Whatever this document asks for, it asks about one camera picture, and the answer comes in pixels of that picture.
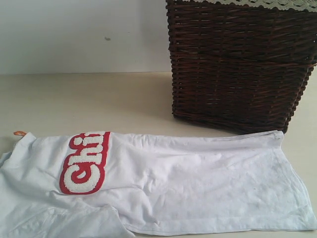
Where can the white shirt with red lettering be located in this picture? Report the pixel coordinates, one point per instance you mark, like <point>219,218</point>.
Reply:
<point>109,185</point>

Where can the brown wicker laundry basket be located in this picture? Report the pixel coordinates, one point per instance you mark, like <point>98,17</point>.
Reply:
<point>237,66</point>

